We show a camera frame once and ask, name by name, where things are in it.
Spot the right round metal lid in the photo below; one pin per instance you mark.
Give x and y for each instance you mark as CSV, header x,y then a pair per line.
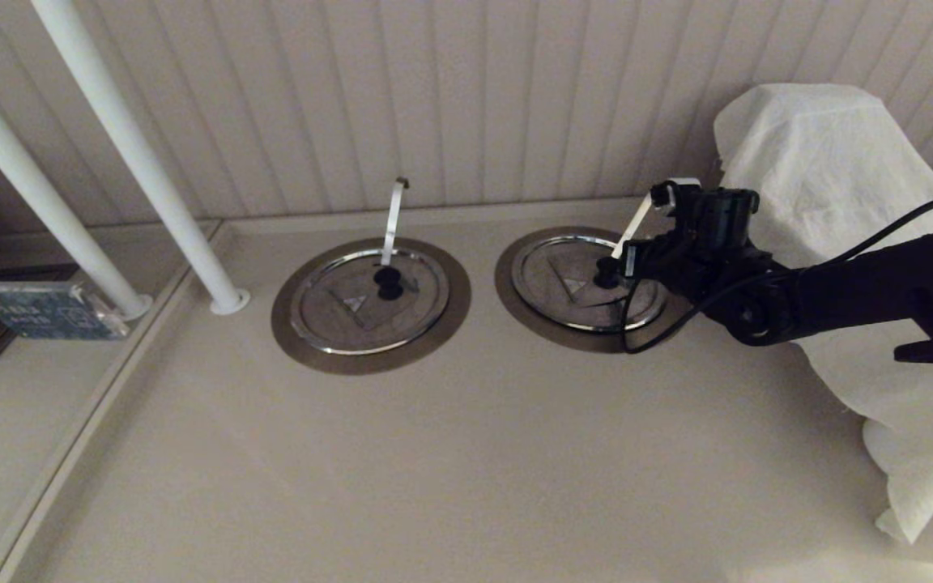
x,y
515,312

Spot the blue sign card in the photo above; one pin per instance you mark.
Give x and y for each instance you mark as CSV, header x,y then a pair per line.
x,y
37,309

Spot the white slanted pole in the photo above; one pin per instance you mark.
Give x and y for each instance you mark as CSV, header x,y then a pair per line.
x,y
142,162
21,178

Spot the round metal lid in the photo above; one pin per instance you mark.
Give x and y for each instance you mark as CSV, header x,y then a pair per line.
x,y
288,340
515,312

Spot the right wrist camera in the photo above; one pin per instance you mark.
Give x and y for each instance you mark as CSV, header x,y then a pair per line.
x,y
713,212

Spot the stainless round lid black knob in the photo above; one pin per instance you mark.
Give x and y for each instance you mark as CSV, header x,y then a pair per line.
x,y
564,283
353,312

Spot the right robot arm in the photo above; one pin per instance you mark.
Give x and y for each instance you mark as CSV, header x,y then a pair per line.
x,y
863,287

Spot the left round metal lid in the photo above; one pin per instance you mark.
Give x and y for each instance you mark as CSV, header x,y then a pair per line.
x,y
288,340

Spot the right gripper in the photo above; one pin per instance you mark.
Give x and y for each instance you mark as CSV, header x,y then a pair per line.
x,y
677,263

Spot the white cloth cover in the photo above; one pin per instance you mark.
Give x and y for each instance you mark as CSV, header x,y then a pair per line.
x,y
823,162

